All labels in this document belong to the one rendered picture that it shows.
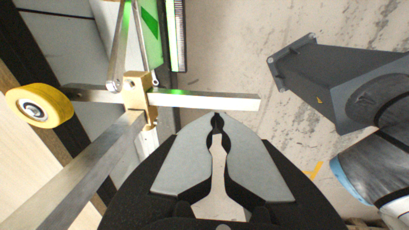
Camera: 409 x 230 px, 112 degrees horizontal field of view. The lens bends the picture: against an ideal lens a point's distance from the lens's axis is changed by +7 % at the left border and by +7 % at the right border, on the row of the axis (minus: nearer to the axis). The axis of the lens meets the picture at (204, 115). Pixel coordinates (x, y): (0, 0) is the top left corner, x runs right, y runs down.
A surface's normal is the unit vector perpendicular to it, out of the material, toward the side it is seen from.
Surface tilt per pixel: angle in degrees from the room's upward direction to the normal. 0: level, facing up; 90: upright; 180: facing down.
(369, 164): 78
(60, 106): 90
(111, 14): 0
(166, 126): 0
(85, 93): 0
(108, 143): 90
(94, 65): 90
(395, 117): 90
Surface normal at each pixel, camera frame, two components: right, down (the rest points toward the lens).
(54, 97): 0.84, -0.43
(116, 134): 0.04, -0.85
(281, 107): -0.06, 0.52
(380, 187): -0.98, -0.11
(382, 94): -0.81, -0.29
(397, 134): -0.87, -0.48
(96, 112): 1.00, 0.06
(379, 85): -0.67, -0.42
